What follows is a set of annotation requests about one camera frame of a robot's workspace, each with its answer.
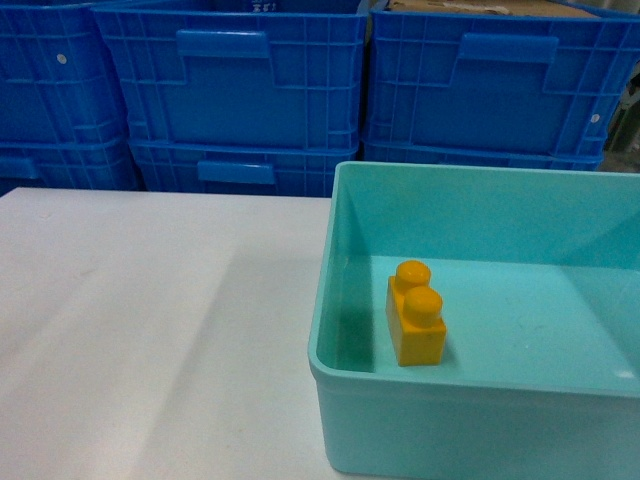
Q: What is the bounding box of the teal plastic bin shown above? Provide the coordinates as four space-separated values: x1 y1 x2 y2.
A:
308 162 639 479

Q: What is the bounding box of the blue crate upper middle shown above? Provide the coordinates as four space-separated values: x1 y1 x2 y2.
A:
93 1 369 151

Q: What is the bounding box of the blue crate upper left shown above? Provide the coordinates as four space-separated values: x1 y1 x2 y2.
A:
0 3 129 144

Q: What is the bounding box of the cardboard sheet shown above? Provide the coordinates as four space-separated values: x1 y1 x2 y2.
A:
385 0 596 18

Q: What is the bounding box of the yellow toy block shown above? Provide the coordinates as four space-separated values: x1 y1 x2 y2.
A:
386 260 447 367

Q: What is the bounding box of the lower blue crate left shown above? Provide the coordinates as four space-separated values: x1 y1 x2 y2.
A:
1 138 141 194

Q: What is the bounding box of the lower blue crate middle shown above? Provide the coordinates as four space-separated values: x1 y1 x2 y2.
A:
129 140 358 197

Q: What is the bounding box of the blue crate with cardboard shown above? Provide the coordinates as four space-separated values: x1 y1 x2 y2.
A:
363 7 639 157

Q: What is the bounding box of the lower blue crate right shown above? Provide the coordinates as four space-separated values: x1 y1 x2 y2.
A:
362 140 604 171

